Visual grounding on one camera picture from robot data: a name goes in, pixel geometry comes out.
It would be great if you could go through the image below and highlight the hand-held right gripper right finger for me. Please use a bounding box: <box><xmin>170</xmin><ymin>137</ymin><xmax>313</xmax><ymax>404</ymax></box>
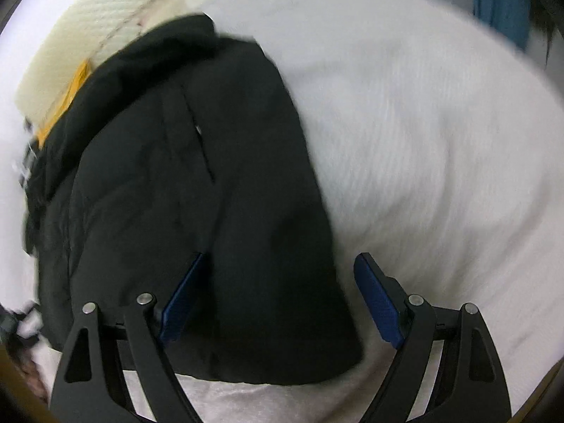
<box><xmin>354</xmin><ymin>252</ymin><xmax>513</xmax><ymax>423</ymax></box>

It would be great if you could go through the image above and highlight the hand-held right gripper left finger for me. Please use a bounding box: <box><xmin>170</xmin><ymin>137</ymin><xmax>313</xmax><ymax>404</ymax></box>
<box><xmin>50</xmin><ymin>253</ymin><xmax>208</xmax><ymax>423</ymax></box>

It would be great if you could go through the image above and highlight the black jacket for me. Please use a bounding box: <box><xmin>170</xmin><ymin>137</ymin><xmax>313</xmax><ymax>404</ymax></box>
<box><xmin>23</xmin><ymin>14</ymin><xmax>366</xmax><ymax>385</ymax></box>

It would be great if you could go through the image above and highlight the white fuzzy blanket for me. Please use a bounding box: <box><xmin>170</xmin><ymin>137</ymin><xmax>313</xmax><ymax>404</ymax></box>
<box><xmin>176</xmin><ymin>0</ymin><xmax>564</xmax><ymax>423</ymax></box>

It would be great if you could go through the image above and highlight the yellow tag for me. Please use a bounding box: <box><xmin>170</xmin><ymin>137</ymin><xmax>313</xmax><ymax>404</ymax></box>
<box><xmin>37</xmin><ymin>59</ymin><xmax>91</xmax><ymax>148</ymax></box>

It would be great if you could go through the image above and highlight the cream quilted pillow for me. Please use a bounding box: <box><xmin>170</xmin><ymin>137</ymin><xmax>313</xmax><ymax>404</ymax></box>
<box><xmin>17</xmin><ymin>0</ymin><xmax>230</xmax><ymax>122</ymax></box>

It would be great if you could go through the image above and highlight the blue hanging cloth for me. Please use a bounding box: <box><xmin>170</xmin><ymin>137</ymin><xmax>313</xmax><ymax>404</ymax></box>
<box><xmin>473</xmin><ymin>0</ymin><xmax>533</xmax><ymax>51</ymax></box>

